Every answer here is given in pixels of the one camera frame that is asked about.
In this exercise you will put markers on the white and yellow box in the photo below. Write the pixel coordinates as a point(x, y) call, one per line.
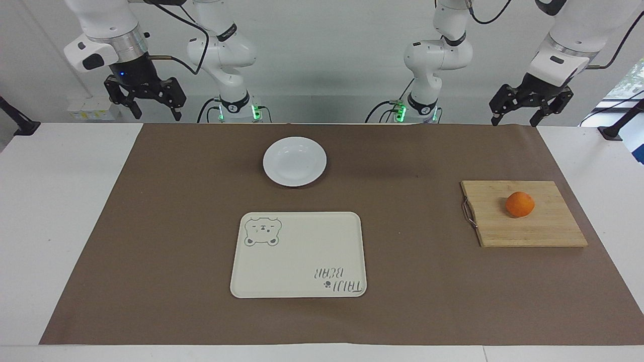
point(93, 108)

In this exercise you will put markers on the white round plate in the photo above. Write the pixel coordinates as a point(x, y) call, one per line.
point(295, 162)

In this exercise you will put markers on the cream tray with bear print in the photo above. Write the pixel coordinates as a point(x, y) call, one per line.
point(302, 251)

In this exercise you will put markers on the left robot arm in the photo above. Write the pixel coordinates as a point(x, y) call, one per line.
point(437, 58)

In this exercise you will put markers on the black stand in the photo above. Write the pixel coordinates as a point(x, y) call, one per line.
point(20, 123)
point(616, 128)

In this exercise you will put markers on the wooden cutting board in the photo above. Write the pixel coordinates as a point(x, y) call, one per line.
point(548, 226)

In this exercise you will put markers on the orange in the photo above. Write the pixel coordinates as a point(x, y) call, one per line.
point(520, 204)

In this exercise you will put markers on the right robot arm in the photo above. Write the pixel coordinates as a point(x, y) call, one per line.
point(221, 48)

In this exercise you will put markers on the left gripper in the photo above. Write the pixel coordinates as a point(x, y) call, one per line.
point(539, 89)

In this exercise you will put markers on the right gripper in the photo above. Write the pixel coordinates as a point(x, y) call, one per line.
point(135, 75)

